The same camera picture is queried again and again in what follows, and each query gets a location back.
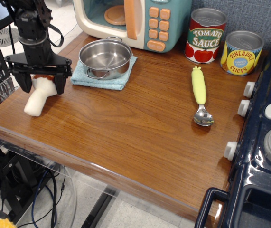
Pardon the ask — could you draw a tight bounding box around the silver metal pan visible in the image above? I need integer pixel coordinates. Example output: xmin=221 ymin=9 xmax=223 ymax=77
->
xmin=79 ymin=37 xmax=132 ymax=80

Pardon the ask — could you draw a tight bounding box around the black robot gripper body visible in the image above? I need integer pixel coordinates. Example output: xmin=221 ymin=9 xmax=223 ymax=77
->
xmin=4 ymin=44 xmax=72 ymax=77

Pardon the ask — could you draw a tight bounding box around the blue cable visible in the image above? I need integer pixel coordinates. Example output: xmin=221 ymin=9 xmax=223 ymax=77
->
xmin=31 ymin=170 xmax=57 ymax=228

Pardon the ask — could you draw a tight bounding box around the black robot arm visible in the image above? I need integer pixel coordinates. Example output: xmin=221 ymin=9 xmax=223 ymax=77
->
xmin=1 ymin=0 xmax=72 ymax=95

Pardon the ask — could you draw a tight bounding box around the pineapple slices can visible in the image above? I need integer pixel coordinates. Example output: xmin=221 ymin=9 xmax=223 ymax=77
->
xmin=220 ymin=30 xmax=264 ymax=76

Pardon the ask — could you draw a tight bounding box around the light blue folded cloth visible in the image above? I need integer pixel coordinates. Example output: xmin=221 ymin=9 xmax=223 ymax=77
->
xmin=70 ymin=55 xmax=137 ymax=91

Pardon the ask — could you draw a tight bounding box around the white stove knob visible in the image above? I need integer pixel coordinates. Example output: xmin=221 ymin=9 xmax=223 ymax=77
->
xmin=237 ymin=100 xmax=250 ymax=117
xmin=243 ymin=81 xmax=255 ymax=98
xmin=224 ymin=142 xmax=238 ymax=161

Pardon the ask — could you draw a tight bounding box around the black cable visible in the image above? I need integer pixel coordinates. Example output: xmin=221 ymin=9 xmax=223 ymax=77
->
xmin=16 ymin=166 xmax=67 ymax=228

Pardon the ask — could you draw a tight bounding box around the spoon with yellow-green handle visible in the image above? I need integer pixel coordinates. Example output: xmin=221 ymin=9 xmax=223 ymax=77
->
xmin=191 ymin=66 xmax=214 ymax=127

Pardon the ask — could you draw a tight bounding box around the tomato sauce can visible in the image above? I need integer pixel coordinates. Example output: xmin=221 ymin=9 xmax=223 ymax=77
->
xmin=185 ymin=8 xmax=227 ymax=64

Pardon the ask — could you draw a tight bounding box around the black table leg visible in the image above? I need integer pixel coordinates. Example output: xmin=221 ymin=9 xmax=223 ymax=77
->
xmin=81 ymin=193 xmax=112 ymax=228

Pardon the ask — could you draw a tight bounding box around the teal cream toy microwave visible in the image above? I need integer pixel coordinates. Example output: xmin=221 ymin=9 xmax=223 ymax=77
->
xmin=73 ymin=0 xmax=192 ymax=53

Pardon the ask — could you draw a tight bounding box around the dark blue toy stove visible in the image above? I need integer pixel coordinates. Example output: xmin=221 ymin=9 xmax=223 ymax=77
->
xmin=195 ymin=48 xmax=271 ymax=228

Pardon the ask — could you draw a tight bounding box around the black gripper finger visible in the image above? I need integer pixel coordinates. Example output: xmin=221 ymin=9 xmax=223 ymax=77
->
xmin=54 ymin=75 xmax=66 ymax=95
xmin=12 ymin=73 xmax=32 ymax=93

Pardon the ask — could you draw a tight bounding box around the plush brown white mushroom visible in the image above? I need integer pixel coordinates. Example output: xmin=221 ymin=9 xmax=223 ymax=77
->
xmin=24 ymin=75 xmax=57 ymax=117

